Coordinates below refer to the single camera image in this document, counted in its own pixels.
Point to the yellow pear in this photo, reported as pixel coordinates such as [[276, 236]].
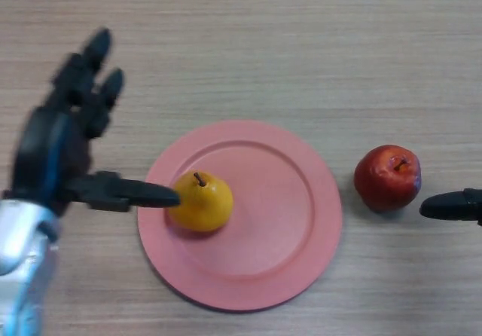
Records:
[[205, 206]]

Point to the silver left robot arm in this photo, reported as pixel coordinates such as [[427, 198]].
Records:
[[22, 268]]

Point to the pink round plate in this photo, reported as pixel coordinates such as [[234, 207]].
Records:
[[271, 215]]

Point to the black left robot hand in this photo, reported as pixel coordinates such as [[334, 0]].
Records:
[[56, 151]]

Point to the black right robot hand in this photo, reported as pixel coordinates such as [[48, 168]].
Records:
[[452, 208]]

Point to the red apple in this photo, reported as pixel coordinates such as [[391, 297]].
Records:
[[386, 178]]

